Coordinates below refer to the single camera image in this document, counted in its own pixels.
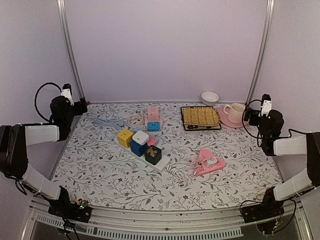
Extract white cube plug adapter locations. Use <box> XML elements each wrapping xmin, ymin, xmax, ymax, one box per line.
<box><xmin>132</xmin><ymin>130</ymin><xmax>149</xmax><ymax>146</ymax></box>

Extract cream mug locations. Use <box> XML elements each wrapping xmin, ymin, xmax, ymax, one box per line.
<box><xmin>222</xmin><ymin>103</ymin><xmax>245</xmax><ymax>124</ymax></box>

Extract blue cube socket adapter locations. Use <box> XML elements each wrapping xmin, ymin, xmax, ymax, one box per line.
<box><xmin>130</xmin><ymin>140</ymin><xmax>148</xmax><ymax>157</ymax></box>

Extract pink cube socket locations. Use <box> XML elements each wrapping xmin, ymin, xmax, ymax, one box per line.
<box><xmin>147</xmin><ymin>107</ymin><xmax>160</xmax><ymax>123</ymax></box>

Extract woven bamboo tray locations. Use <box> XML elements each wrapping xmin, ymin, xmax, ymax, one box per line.
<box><xmin>182</xmin><ymin>106</ymin><xmax>221</xmax><ymax>127</ymax></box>

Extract right aluminium frame post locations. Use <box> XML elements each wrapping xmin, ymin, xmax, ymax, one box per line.
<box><xmin>245</xmin><ymin>0</ymin><xmax>275</xmax><ymax>105</ymax></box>

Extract small white charger plug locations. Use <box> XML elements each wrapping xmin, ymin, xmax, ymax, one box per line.
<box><xmin>204</xmin><ymin>157</ymin><xmax>218</xmax><ymax>168</ymax></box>

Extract pink saucer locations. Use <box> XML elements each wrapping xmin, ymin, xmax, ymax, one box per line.
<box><xmin>217</xmin><ymin>107</ymin><xmax>243</xmax><ymax>129</ymax></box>

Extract white power strip cable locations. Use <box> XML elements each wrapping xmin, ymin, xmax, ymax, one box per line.
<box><xmin>165</xmin><ymin>163</ymin><xmax>192</xmax><ymax>188</ymax></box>

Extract pink triangular power strip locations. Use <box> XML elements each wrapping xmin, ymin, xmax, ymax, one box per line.
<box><xmin>193</xmin><ymin>148</ymin><xmax>226</xmax><ymax>177</ymax></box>

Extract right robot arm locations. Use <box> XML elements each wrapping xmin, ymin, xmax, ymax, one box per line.
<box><xmin>241</xmin><ymin>94</ymin><xmax>320</xmax><ymax>218</ymax></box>

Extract dark green cube adapter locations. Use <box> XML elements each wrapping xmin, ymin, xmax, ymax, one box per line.
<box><xmin>144</xmin><ymin>145</ymin><xmax>162</xmax><ymax>165</ymax></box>

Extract aluminium frame post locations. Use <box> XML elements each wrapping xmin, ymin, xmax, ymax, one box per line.
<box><xmin>245</xmin><ymin>0</ymin><xmax>275</xmax><ymax>105</ymax></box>
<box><xmin>56</xmin><ymin>0</ymin><xmax>86</xmax><ymax>101</ymax></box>

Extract white multicolour power strip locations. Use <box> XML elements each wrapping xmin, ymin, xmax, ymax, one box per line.
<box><xmin>116</xmin><ymin>142</ymin><xmax>171</xmax><ymax>173</ymax></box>

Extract white bowl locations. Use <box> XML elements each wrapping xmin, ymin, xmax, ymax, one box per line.
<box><xmin>200</xmin><ymin>91</ymin><xmax>220</xmax><ymax>107</ymax></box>

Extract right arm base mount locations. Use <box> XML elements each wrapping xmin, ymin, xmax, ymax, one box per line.
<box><xmin>239</xmin><ymin>200</ymin><xmax>285</xmax><ymax>235</ymax></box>

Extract yellow cube socket adapter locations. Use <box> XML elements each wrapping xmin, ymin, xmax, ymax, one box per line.
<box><xmin>117</xmin><ymin>129</ymin><xmax>134</xmax><ymax>148</ymax></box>

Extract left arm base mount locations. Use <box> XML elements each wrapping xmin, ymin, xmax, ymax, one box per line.
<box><xmin>48</xmin><ymin>200</ymin><xmax>93</xmax><ymax>223</ymax></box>

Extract left aluminium frame post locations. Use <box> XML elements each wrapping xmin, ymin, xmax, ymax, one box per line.
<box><xmin>56</xmin><ymin>0</ymin><xmax>86</xmax><ymax>101</ymax></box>

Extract light blue cube socket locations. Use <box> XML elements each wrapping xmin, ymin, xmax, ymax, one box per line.
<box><xmin>147</xmin><ymin>122</ymin><xmax>161</xmax><ymax>132</ymax></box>

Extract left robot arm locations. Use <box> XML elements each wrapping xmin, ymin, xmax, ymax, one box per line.
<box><xmin>0</xmin><ymin>83</ymin><xmax>88</xmax><ymax>217</ymax></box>

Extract small pink adapter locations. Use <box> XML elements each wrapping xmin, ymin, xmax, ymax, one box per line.
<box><xmin>147</xmin><ymin>137</ymin><xmax>157</xmax><ymax>147</ymax></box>

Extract white coiled cable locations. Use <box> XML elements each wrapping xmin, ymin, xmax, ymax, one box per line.
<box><xmin>127</xmin><ymin>112</ymin><xmax>149</xmax><ymax>128</ymax></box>

